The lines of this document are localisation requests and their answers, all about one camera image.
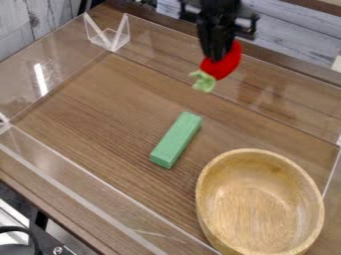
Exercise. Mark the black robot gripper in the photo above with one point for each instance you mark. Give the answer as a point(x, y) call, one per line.
point(220, 19)

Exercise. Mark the red plush strawberry toy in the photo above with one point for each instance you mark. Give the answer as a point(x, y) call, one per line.
point(214, 71)

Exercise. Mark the green rectangular block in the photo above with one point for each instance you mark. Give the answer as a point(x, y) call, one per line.
point(175, 140)

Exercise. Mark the wooden bowl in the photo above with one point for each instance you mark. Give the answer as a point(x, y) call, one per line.
point(258, 204)

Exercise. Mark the clear acrylic enclosure wall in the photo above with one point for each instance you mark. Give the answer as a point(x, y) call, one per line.
point(89, 99)

